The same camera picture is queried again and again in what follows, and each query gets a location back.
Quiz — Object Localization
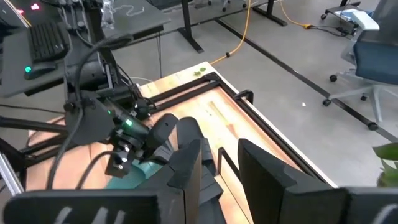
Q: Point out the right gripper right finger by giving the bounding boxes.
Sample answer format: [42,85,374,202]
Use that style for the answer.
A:
[237,138,398,224]

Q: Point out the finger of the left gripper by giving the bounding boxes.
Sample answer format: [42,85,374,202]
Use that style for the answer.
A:
[145,113,180,156]
[139,146,172,166]

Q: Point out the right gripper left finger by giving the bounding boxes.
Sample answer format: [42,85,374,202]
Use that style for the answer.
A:
[2,139,203,224]

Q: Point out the green rubber slide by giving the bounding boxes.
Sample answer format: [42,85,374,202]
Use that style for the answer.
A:
[105,160,163,190]

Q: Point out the black table clamp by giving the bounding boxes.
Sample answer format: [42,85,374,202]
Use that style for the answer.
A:
[233,89,254,105]

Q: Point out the green leafy small tree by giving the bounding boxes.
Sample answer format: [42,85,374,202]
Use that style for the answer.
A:
[372,142,398,187]

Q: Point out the black computer mouse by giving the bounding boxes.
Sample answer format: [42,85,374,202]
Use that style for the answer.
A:
[23,63,57,80]

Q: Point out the clear plastic bag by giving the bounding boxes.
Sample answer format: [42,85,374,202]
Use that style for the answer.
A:
[101,0,116,29]

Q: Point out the black keyboard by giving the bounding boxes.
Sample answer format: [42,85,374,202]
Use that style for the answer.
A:
[27,21,68,63]

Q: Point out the dark office desk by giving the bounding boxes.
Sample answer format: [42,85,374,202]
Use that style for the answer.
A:
[0,0,205,97]

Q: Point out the office chair base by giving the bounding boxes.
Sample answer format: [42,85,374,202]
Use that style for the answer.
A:
[322,0,398,131]

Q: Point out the black table frame rails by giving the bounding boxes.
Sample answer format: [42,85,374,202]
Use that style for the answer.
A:
[0,71,340,195]

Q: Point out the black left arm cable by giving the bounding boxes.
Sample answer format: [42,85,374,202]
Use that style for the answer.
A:
[46,33,134,190]

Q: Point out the yellow floor cable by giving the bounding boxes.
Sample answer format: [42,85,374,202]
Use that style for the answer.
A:
[210,0,313,66]

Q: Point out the black desk leg frame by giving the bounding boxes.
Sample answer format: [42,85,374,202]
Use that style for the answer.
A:
[251,0,289,27]

